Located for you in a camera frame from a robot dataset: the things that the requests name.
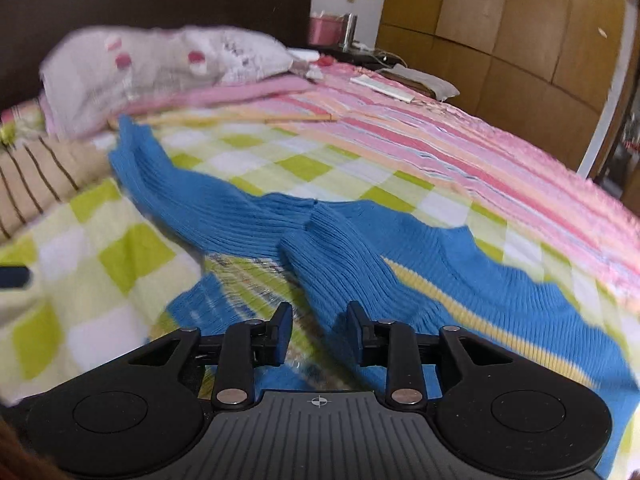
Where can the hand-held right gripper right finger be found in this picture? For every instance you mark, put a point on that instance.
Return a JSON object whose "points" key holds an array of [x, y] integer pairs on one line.
{"points": [[356, 334]]}

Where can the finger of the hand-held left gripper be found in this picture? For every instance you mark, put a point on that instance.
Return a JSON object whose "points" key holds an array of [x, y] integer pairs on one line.
{"points": [[12, 277]]}

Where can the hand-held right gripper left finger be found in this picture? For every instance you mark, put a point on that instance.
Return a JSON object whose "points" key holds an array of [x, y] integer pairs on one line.
{"points": [[284, 334]]}

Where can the blue knit sweater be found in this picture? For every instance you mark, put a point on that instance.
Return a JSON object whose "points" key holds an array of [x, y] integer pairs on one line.
{"points": [[350, 240]]}

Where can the beige striped cloth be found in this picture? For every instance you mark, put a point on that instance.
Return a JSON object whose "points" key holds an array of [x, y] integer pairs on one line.
{"points": [[40, 180]]}

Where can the floral bed sheet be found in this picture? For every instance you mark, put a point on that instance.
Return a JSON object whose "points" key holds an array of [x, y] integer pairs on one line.
{"points": [[20, 120]]}

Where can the pink striped blanket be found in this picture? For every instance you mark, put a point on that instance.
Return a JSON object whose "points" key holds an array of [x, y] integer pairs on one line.
{"points": [[450, 150]]}

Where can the wooden stick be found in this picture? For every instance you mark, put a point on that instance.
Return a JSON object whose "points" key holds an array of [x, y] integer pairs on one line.
{"points": [[300, 118]]}

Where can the white flat box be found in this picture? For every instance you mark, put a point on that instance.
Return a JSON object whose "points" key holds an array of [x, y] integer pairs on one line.
{"points": [[382, 88]]}

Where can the white pillow with pink print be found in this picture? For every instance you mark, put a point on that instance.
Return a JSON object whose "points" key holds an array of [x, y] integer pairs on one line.
{"points": [[150, 65]]}

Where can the dark nightstand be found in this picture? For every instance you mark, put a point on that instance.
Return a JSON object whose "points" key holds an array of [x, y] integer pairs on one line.
{"points": [[365, 57]]}

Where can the metal thermos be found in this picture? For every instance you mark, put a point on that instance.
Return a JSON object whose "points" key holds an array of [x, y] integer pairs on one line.
{"points": [[349, 30]]}

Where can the pink container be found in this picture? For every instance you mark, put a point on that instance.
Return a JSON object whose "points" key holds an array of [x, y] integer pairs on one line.
{"points": [[324, 30]]}

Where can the wooden wardrobe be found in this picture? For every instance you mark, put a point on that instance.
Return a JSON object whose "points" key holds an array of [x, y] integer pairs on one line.
{"points": [[525, 35]]}

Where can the white door frame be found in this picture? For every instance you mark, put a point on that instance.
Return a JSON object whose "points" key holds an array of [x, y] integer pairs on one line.
{"points": [[607, 85]]}

